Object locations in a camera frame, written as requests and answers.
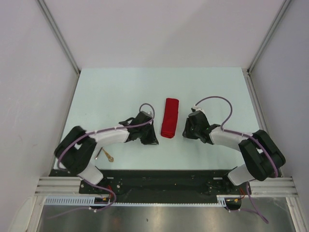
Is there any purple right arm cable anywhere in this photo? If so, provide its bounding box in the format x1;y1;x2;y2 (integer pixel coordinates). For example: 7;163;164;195
195;96;278;224

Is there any aluminium front rail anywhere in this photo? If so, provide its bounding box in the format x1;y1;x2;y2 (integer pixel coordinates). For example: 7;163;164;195
35;177;298;198

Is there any red satin napkin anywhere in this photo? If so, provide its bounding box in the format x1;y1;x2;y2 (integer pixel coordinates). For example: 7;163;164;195
160;98;179;139

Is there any white slotted cable duct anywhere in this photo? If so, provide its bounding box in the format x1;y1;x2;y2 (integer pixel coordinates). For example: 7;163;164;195
44;196;226;207

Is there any aluminium rail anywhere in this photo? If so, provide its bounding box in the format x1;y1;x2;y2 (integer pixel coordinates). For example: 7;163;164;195
242;69;280;171
35;177;298;198

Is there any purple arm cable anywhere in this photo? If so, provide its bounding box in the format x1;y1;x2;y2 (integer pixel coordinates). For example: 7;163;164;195
57;103;155;214
195;96;278;224

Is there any aluminium frame post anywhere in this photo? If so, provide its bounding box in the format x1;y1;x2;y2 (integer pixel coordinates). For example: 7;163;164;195
35;0;81;74
247;0;294;74

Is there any right aluminium frame post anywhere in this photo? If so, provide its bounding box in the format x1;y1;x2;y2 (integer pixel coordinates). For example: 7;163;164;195
247;0;294;74

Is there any left aluminium frame post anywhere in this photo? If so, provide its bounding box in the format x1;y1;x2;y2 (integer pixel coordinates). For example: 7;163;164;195
35;0;81;74

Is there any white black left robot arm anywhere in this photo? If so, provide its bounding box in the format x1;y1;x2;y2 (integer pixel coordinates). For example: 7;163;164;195
54;111;158;193

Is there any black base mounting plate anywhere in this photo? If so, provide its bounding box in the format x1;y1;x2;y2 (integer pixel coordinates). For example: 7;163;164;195
49;168;282;203

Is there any aluminium right side rail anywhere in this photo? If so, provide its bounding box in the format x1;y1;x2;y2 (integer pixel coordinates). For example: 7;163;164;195
242;69;280;171

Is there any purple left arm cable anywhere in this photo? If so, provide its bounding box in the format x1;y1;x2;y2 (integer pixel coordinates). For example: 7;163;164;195
57;103;155;214

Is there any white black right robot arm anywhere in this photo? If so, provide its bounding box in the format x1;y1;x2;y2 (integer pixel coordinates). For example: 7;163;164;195
183;110;286;194

